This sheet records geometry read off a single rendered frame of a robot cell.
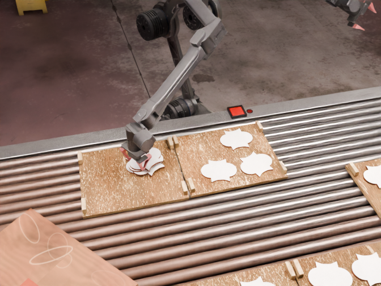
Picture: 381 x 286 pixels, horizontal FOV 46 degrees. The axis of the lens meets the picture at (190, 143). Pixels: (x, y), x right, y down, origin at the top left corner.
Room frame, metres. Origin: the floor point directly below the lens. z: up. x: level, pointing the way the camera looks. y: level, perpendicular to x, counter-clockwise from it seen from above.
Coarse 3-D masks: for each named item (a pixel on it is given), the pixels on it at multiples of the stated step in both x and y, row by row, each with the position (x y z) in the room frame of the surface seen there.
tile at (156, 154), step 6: (150, 150) 1.37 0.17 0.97; (156, 150) 1.37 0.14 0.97; (156, 156) 1.34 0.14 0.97; (132, 162) 1.30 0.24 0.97; (144, 162) 1.30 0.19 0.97; (150, 162) 1.30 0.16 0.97; (156, 162) 1.30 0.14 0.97; (132, 168) 1.27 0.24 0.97; (138, 168) 1.27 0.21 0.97; (150, 168) 1.27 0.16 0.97
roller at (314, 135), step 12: (312, 132) 1.54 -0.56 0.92; (324, 132) 1.54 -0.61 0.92; (336, 132) 1.55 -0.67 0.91; (348, 132) 1.56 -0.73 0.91; (276, 144) 1.47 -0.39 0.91; (288, 144) 1.48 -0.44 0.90; (36, 180) 1.25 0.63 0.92; (48, 180) 1.25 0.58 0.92; (60, 180) 1.25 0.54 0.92; (72, 180) 1.25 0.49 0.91; (0, 192) 1.19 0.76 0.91; (12, 192) 1.19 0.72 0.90
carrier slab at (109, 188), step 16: (160, 144) 1.45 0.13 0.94; (96, 160) 1.35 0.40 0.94; (112, 160) 1.35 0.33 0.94; (176, 160) 1.35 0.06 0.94; (80, 176) 1.25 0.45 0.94; (96, 176) 1.25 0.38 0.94; (112, 176) 1.25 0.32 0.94; (128, 176) 1.25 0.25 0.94; (144, 176) 1.25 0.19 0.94; (160, 176) 1.25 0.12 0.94; (176, 176) 1.25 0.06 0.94; (96, 192) 1.17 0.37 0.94; (112, 192) 1.17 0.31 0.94; (128, 192) 1.17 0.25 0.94; (144, 192) 1.17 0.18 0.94; (160, 192) 1.17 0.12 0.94; (176, 192) 1.17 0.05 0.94; (96, 208) 1.09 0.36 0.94; (112, 208) 1.09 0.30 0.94; (128, 208) 1.09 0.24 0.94
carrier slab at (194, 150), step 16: (240, 128) 1.55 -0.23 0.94; (256, 128) 1.55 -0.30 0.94; (192, 144) 1.45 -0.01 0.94; (208, 144) 1.45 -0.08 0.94; (256, 144) 1.45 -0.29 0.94; (192, 160) 1.35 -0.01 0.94; (272, 160) 1.35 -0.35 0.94; (192, 176) 1.25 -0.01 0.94; (240, 176) 1.25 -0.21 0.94; (256, 176) 1.25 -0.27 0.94; (272, 176) 1.25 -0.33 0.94; (208, 192) 1.17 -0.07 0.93
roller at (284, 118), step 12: (324, 108) 1.72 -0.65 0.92; (336, 108) 1.72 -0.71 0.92; (348, 108) 1.73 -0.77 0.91; (360, 108) 1.74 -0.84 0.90; (252, 120) 1.63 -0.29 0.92; (264, 120) 1.63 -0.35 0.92; (276, 120) 1.64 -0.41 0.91; (288, 120) 1.65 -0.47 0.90; (180, 132) 1.54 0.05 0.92; (192, 132) 1.54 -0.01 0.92; (108, 144) 1.46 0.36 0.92; (120, 144) 1.46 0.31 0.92; (36, 156) 1.39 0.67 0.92; (48, 156) 1.39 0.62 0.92; (60, 156) 1.39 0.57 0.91; (72, 156) 1.40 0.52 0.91; (0, 168) 1.33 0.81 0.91
